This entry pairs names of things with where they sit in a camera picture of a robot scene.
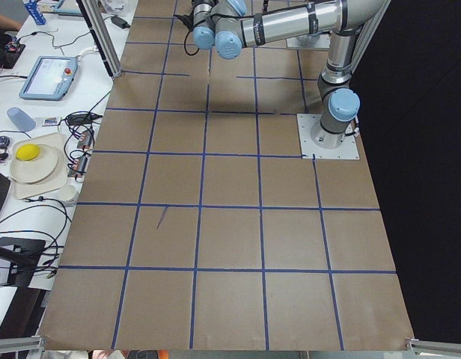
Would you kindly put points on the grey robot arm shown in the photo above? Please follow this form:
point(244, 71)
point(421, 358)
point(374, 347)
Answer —
point(227, 27)

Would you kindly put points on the beige tray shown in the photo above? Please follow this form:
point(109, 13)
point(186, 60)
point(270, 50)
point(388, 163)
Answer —
point(55, 180)

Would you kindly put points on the black power adapter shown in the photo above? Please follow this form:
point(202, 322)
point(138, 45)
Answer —
point(120, 22)

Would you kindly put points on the beige plate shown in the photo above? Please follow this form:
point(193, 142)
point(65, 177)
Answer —
point(37, 169)

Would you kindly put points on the yellow lemon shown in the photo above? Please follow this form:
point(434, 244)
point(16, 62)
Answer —
point(27, 152)

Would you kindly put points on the teach pendant tablet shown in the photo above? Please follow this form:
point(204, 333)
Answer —
point(50, 78)

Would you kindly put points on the blue plastic cup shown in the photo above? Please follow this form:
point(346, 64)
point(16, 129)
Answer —
point(22, 121)

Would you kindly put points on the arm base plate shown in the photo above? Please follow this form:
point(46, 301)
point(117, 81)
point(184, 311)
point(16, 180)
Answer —
point(316, 143)

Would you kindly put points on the aluminium frame post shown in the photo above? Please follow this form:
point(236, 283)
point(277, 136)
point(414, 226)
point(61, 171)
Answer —
point(97, 27)

